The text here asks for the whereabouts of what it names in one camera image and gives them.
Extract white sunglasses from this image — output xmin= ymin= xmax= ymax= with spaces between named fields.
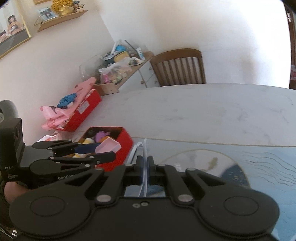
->
xmin=126 ymin=138 xmax=148 ymax=198

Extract pink ridged soap dish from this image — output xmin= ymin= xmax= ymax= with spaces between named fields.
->
xmin=95 ymin=141 xmax=121 ymax=154

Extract person's left hand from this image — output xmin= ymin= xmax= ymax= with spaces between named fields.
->
xmin=4 ymin=182 xmax=30 ymax=204

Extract pink folded cloth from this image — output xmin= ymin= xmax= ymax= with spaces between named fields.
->
xmin=40 ymin=77 xmax=96 ymax=131

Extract purple spiky ball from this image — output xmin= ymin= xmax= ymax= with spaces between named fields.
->
xmin=95 ymin=131 xmax=110 ymax=143

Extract red heart-shaped tin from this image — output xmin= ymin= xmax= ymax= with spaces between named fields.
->
xmin=74 ymin=126 xmax=133 ymax=171

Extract orange ball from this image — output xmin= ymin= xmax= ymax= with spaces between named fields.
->
xmin=100 ymin=136 xmax=116 ymax=144

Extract blue fabric flower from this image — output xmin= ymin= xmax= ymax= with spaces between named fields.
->
xmin=57 ymin=93 xmax=77 ymax=109

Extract red cardboard box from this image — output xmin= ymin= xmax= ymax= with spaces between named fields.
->
xmin=60 ymin=89 xmax=101 ymax=132

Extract small wooden crate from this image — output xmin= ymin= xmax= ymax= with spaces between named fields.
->
xmin=93 ymin=83 xmax=119 ymax=96

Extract clear glass bowl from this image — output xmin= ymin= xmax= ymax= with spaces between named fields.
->
xmin=79 ymin=55 xmax=105 ymax=81

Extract plastic bag of items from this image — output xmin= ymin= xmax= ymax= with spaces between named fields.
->
xmin=98 ymin=57 xmax=132 ymax=84

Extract white sideboard cabinet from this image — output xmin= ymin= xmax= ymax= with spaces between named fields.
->
xmin=116 ymin=51 xmax=160 ymax=92

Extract teal yellow lunch box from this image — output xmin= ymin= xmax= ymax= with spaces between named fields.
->
xmin=100 ymin=45 xmax=130 ymax=64

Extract brown wooden chair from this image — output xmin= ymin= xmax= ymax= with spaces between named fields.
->
xmin=150 ymin=48 xmax=206 ymax=86

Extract wooden wall shelf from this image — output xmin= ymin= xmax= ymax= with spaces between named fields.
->
xmin=34 ymin=8 xmax=87 ymax=32

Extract framed picture on wall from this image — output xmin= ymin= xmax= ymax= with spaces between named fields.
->
xmin=0 ymin=1 xmax=31 ymax=58

